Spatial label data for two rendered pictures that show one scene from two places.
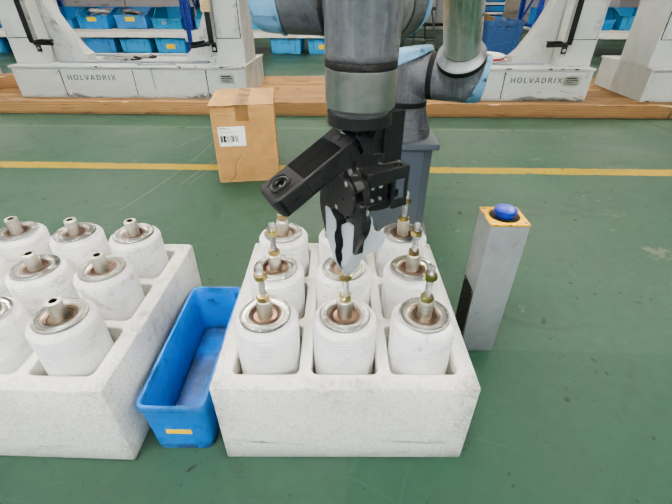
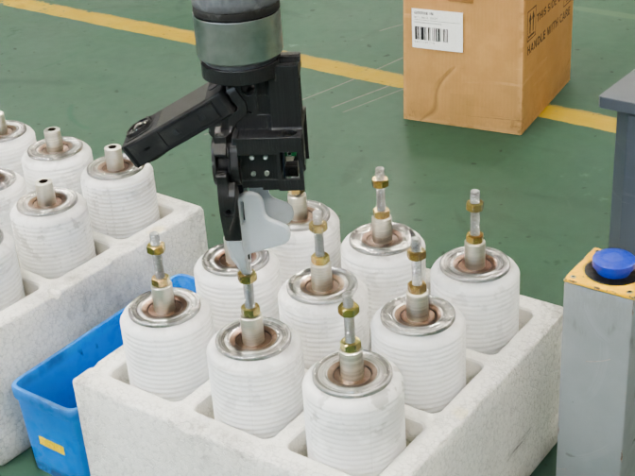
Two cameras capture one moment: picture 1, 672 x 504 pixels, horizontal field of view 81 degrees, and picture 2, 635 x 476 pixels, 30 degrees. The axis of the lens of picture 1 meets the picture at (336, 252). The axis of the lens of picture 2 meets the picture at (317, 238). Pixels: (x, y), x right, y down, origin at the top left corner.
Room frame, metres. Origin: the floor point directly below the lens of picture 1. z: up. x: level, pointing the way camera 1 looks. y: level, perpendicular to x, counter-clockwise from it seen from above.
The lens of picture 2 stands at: (-0.31, -0.67, 0.89)
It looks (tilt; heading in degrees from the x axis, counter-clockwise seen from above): 28 degrees down; 37
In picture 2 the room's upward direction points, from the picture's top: 4 degrees counter-clockwise
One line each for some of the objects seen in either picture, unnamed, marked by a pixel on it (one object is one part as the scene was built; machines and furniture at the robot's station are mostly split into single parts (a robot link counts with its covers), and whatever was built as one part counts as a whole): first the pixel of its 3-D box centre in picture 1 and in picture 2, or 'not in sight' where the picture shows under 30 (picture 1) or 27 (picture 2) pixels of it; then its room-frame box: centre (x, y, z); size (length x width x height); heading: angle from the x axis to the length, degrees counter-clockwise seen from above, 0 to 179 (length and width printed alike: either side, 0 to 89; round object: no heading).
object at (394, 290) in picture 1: (406, 307); (420, 389); (0.55, -0.13, 0.16); 0.10 x 0.10 x 0.18
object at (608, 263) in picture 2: (505, 212); (613, 265); (0.63, -0.30, 0.32); 0.04 x 0.04 x 0.02
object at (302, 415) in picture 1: (342, 334); (331, 409); (0.55, -0.01, 0.09); 0.39 x 0.39 x 0.18; 0
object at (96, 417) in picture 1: (70, 334); (9, 288); (0.56, 0.52, 0.09); 0.39 x 0.39 x 0.18; 88
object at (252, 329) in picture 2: (344, 308); (252, 328); (0.44, -0.01, 0.26); 0.02 x 0.02 x 0.03
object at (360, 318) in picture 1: (344, 314); (253, 339); (0.44, -0.01, 0.25); 0.08 x 0.08 x 0.01
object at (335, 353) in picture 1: (344, 356); (261, 413); (0.44, -0.01, 0.16); 0.10 x 0.10 x 0.18
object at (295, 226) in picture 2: (283, 232); (298, 215); (0.67, 0.10, 0.25); 0.08 x 0.08 x 0.01
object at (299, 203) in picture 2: (282, 227); (297, 206); (0.67, 0.10, 0.26); 0.02 x 0.02 x 0.03
